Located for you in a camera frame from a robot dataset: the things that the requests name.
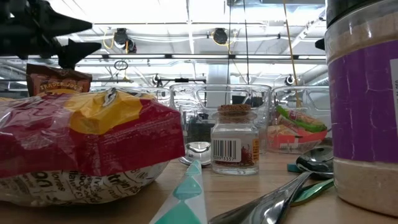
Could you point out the small glass jar cork lid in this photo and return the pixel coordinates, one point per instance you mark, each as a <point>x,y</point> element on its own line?
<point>233,133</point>

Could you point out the blue round object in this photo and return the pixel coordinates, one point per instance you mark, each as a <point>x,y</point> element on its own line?
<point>292,168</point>

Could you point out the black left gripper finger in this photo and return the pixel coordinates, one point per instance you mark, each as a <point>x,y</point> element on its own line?
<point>65,25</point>
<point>77,49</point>

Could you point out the purple label spice jar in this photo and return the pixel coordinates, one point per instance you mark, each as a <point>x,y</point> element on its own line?
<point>363,102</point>

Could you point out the red yellow noodle bag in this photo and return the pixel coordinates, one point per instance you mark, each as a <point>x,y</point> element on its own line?
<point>93,146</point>

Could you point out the taco seasoning mix packet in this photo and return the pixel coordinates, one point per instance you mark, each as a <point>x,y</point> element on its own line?
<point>59,82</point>

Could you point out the ceiling light rail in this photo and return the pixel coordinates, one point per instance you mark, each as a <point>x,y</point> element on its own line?
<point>199,56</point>

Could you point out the black monitor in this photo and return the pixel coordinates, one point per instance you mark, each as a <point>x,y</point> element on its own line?
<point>248,101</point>

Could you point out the colourful snack packets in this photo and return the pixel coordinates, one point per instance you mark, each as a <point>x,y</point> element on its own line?
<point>298,123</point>

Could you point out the orange Maruchan noodle packet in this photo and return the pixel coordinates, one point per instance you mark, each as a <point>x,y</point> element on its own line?
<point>295,141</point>

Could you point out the plain silver spoon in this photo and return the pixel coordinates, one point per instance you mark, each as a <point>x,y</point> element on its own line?
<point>267,205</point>

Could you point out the black overhead bracket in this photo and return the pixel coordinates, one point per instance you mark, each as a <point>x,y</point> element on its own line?
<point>182,80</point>

